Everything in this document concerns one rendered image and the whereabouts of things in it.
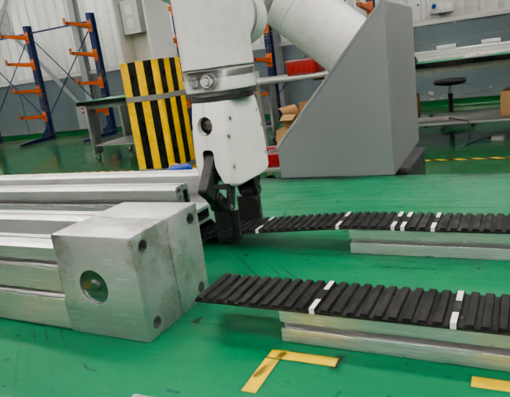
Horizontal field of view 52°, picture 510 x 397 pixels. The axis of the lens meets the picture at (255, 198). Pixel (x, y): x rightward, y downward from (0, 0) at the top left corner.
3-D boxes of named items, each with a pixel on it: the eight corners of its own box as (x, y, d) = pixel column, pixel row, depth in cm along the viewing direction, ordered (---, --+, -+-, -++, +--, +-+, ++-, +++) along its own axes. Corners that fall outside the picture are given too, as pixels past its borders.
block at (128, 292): (222, 282, 55) (208, 194, 53) (149, 343, 45) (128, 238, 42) (153, 276, 59) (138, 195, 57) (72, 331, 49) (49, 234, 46)
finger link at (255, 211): (255, 176, 66) (261, 226, 68) (265, 170, 69) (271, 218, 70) (233, 176, 68) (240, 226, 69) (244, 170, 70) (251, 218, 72)
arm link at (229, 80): (230, 67, 55) (234, 95, 56) (265, 61, 63) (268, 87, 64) (165, 76, 59) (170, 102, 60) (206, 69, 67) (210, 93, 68)
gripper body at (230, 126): (227, 87, 56) (242, 190, 59) (267, 79, 64) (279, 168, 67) (169, 94, 59) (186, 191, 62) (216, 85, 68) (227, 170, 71)
